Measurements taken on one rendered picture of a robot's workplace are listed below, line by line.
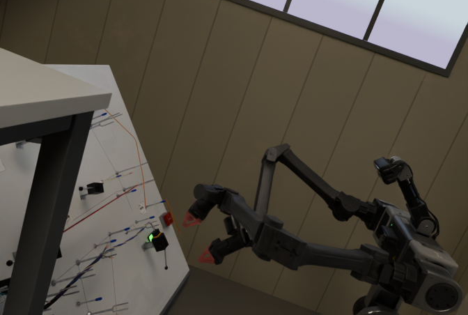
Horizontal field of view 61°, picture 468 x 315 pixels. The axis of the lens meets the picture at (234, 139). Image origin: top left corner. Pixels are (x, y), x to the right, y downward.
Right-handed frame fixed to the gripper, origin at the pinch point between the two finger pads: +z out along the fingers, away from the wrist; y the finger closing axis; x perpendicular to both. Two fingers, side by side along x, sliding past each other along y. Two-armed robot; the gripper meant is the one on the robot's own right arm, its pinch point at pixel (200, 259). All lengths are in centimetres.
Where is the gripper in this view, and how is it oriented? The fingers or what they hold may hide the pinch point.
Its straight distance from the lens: 162.1
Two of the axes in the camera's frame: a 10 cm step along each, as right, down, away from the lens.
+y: -2.0, 2.2, -9.5
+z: -8.3, 4.7, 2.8
